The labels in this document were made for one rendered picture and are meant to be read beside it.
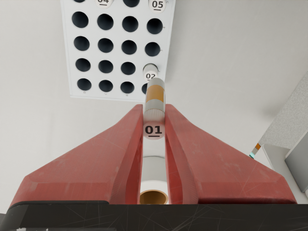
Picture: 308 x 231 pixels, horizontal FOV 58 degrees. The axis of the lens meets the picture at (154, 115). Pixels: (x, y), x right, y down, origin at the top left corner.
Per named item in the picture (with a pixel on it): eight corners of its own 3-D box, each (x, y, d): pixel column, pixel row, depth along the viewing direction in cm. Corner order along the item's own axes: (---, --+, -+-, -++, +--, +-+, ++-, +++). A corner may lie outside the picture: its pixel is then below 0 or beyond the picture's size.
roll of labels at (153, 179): (130, 152, 35) (129, 177, 32) (184, 160, 36) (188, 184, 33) (122, 187, 39) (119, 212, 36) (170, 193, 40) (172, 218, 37)
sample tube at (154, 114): (166, 93, 17) (167, 141, 13) (146, 94, 17) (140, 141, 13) (166, 75, 16) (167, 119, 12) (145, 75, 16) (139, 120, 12)
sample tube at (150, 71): (156, 59, 27) (157, 84, 23) (143, 58, 27) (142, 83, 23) (157, 47, 26) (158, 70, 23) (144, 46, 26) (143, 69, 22)
